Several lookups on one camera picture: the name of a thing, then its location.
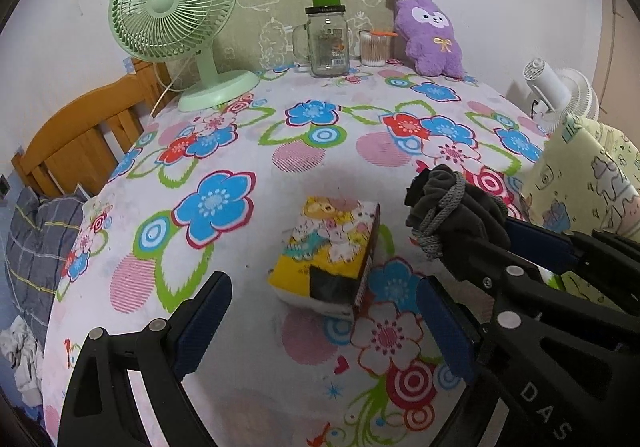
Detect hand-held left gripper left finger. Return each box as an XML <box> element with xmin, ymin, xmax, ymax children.
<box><xmin>57</xmin><ymin>271</ymin><xmax>233</xmax><ymax>447</ymax></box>

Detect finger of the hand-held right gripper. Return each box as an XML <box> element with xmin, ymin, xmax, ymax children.
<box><xmin>502</xmin><ymin>219</ymin><xmax>640</xmax><ymax>278</ymax></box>
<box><xmin>440</xmin><ymin>239</ymin><xmax>640</xmax><ymax>318</ymax></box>

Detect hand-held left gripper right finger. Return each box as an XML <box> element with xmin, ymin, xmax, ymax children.
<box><xmin>416</xmin><ymin>275</ymin><xmax>501</xmax><ymax>447</ymax></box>

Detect grey drawstring pouch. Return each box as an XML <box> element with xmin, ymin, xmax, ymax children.
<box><xmin>406</xmin><ymin>164</ymin><xmax>512</xmax><ymax>260</ymax></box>

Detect yellow cartoon tissue pack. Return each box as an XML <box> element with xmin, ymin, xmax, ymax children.
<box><xmin>268</xmin><ymin>197</ymin><xmax>382</xmax><ymax>323</ymax></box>

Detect white standing fan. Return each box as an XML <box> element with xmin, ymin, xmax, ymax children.
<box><xmin>522</xmin><ymin>58</ymin><xmax>601</xmax><ymax>135</ymax></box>

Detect grey plaid blanket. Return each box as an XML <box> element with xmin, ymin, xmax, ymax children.
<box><xmin>5</xmin><ymin>187</ymin><xmax>93</xmax><ymax>328</ymax></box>

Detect white crumpled cloth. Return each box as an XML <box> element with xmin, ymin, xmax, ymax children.
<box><xmin>0</xmin><ymin>314</ymin><xmax>46</xmax><ymax>403</ymax></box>

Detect floral tablecloth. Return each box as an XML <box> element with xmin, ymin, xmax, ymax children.
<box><xmin>40</xmin><ymin>58</ymin><xmax>566</xmax><ymax>447</ymax></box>

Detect beige door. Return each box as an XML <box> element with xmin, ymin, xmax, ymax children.
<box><xmin>597</xmin><ymin>0</ymin><xmax>640</xmax><ymax>128</ymax></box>

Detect purple plush bunny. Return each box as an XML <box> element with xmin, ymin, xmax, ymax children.
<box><xmin>386</xmin><ymin>0</ymin><xmax>466</xmax><ymax>78</ymax></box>

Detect cotton swab jar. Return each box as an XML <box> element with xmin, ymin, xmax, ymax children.
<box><xmin>359</xmin><ymin>29</ymin><xmax>397</xmax><ymax>68</ymax></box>

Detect glass mug jar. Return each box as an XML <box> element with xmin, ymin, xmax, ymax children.
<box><xmin>290</xmin><ymin>5</ymin><xmax>349</xmax><ymax>78</ymax></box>

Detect green desk fan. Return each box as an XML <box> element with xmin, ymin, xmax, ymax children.
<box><xmin>109</xmin><ymin>0</ymin><xmax>261</xmax><ymax>112</ymax></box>

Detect white fan cable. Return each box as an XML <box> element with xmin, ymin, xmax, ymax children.
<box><xmin>150</xmin><ymin>64</ymin><xmax>183</xmax><ymax>118</ymax></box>

